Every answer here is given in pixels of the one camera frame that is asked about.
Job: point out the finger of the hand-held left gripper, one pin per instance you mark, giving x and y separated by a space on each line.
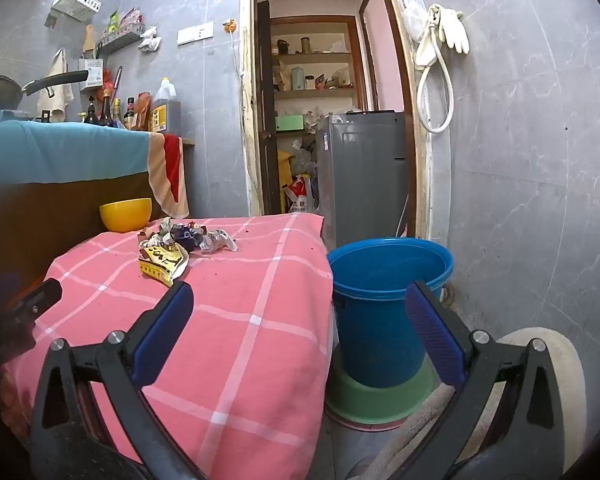
42 295

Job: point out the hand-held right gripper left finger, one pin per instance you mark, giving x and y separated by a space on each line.
162 325

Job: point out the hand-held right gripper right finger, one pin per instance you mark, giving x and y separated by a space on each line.
435 330

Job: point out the blue plastic bucket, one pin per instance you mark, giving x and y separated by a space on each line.
380 340

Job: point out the yellow snack wrapper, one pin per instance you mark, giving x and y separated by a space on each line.
162 262

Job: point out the blue snack wrapper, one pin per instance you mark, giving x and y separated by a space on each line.
185 234

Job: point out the grey-green wrapper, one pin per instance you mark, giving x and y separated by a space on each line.
162 230

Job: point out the silver wrapper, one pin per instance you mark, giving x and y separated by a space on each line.
215 240

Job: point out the pink checked cloth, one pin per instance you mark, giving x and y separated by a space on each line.
230 310

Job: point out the green plastic basin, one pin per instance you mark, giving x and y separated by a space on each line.
380 402

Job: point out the yellow bowl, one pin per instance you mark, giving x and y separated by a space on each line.
125 215

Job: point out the teal brown cloth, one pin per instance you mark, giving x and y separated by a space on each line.
55 152

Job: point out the red beige towel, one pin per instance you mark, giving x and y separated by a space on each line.
172 170

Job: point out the grey washing machine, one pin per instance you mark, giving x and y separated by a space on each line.
365 175

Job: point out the red white bag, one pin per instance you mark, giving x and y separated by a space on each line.
297 197

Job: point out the pile of plastic bags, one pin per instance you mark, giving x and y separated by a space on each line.
307 160

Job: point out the large cooking oil bottle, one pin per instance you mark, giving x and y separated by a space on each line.
165 112

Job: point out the beige hanging towel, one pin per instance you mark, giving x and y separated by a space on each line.
55 75

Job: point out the red mesh bag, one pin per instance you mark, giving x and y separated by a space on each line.
108 82

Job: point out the white utensil holder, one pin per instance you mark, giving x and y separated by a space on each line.
91 75

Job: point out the green box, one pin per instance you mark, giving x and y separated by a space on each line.
290 123

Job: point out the dark wooden door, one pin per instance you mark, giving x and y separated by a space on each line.
267 110

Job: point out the wooden shelving unit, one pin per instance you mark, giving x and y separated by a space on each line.
320 94

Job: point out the white crumpled plastic bag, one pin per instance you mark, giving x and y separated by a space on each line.
149 40

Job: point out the teal canister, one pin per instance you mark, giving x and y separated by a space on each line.
297 79

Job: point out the green packet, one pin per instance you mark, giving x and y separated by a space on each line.
113 22

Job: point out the white plastic basket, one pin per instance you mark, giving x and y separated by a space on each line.
75 7

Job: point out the red seasoning packet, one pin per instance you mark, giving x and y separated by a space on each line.
131 19

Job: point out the clear plastic bag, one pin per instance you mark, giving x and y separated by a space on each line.
412 20

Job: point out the brown canister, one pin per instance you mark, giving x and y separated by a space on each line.
305 45

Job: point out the door frame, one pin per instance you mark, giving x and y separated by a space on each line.
246 110

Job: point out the grey wall shelf rack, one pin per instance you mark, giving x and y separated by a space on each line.
120 40

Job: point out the white wall switch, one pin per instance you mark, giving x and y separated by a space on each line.
186 35

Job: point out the white wall socket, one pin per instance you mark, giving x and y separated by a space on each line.
205 31

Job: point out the orange wall hook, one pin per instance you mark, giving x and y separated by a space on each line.
230 25

